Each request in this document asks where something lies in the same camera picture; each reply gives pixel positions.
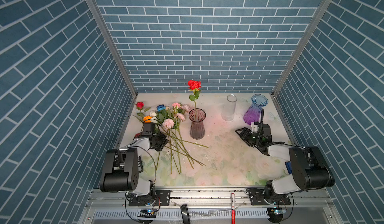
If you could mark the orange rose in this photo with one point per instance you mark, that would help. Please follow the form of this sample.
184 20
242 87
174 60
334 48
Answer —
147 119

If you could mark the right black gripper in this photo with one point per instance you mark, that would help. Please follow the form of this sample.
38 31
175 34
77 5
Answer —
242 134

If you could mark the pink peony spray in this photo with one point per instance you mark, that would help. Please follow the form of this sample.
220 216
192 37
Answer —
179 111
177 147

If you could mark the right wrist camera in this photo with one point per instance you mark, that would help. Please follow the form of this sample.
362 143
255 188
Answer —
255 127

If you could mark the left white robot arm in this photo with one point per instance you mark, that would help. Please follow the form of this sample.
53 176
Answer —
122 166

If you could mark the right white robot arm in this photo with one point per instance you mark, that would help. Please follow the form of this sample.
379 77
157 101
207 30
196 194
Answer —
306 166

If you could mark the clear ribbed glass vase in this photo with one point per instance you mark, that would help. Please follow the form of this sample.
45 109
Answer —
229 108

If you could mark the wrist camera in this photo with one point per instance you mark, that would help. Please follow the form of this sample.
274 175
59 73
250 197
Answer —
255 127
148 129

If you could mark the blue purple gradient vase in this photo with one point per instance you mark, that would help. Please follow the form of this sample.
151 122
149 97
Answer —
253 114

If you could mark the black handle object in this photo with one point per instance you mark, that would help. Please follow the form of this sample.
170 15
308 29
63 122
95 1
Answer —
185 214

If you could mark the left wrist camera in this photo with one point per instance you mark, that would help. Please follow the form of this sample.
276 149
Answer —
148 129

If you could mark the red marker pen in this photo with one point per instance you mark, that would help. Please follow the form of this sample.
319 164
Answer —
233 209

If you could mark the blue rose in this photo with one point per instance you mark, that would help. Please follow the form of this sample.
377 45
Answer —
161 108

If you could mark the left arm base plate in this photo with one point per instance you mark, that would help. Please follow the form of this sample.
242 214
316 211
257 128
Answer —
158 197

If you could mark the aluminium front rail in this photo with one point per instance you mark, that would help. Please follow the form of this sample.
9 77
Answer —
244 198

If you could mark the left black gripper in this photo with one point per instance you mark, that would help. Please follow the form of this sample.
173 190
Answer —
164 140

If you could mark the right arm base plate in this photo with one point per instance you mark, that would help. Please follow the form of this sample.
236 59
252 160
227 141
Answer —
264 197

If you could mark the small white flower spray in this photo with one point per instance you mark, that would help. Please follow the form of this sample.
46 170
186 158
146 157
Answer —
153 116

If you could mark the dark purple ribbed vase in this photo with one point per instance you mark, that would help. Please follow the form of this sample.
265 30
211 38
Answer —
197 117

